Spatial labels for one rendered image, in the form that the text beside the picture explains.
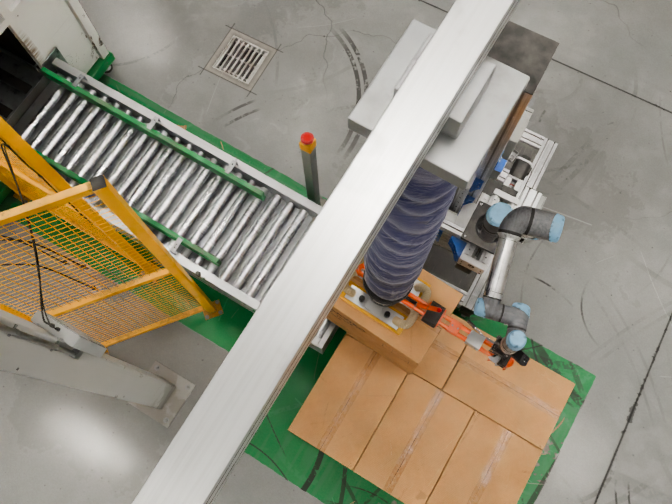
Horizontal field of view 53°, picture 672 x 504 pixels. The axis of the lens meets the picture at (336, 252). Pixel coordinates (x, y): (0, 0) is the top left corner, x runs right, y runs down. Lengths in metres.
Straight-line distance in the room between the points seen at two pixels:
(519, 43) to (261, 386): 1.87
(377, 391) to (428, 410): 0.29
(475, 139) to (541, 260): 3.10
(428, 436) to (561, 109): 2.51
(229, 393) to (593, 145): 4.08
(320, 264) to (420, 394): 2.55
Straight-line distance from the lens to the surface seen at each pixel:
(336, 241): 1.20
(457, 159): 1.47
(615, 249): 4.74
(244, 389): 1.16
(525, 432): 3.78
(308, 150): 3.57
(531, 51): 2.69
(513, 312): 2.80
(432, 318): 3.06
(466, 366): 3.74
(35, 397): 4.61
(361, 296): 3.16
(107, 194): 2.46
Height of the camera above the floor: 4.20
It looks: 73 degrees down
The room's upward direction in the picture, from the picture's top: 2 degrees counter-clockwise
